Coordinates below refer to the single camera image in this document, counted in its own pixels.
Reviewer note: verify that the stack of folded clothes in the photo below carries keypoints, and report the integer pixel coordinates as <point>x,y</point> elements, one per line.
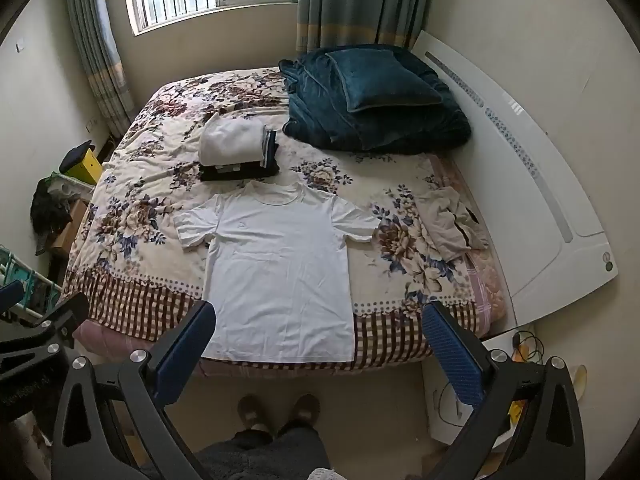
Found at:
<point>235,142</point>

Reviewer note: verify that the white t-shirt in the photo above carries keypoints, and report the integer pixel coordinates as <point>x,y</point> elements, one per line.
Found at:
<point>280,270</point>

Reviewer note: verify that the floral bed sheet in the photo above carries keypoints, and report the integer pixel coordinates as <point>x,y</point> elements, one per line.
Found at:
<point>150,200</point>

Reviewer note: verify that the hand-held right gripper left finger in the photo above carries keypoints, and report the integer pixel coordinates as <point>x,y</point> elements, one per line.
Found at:
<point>185,355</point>

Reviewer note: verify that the teal pillow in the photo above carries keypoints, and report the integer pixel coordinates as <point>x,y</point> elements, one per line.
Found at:
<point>385,80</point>

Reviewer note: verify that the white nightstand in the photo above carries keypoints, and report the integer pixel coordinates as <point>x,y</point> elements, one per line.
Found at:
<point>440,377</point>

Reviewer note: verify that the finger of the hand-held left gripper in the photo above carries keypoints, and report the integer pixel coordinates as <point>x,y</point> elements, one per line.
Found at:
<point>11,291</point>
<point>65,312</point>

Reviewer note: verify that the white headboard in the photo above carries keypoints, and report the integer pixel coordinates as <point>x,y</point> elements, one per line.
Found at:
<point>500,185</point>

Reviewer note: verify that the yellow box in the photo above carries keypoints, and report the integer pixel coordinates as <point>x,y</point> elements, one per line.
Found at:
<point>87,167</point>

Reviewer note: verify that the brown slipper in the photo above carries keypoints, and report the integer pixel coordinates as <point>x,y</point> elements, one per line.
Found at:
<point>305,410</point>
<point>252,412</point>

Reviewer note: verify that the teal plush blanket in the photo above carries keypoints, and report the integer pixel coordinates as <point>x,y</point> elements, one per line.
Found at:
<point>400,125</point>

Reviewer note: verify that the person's grey trousers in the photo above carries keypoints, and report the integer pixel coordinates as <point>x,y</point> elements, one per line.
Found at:
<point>270,455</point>

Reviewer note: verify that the orange plug adapter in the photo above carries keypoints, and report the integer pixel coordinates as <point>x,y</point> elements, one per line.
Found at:
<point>521,351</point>

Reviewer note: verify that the white green drying rack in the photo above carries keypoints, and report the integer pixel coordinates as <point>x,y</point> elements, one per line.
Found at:
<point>30,280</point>

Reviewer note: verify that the black cloth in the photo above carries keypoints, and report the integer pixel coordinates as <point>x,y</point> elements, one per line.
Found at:
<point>50,207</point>

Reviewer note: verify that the beige crumpled garment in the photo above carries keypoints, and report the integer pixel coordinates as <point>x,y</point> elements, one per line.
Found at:
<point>440,225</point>

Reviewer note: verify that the cardboard box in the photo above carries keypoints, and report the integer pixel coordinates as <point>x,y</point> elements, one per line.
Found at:
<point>67,232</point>

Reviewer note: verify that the black cap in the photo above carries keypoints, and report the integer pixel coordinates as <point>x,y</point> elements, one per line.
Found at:
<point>75,155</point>

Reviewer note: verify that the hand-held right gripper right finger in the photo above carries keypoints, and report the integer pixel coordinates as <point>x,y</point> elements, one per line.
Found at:
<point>452,355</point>

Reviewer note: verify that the pale yellow slipper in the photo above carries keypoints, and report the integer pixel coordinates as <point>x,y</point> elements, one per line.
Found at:
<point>580,382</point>

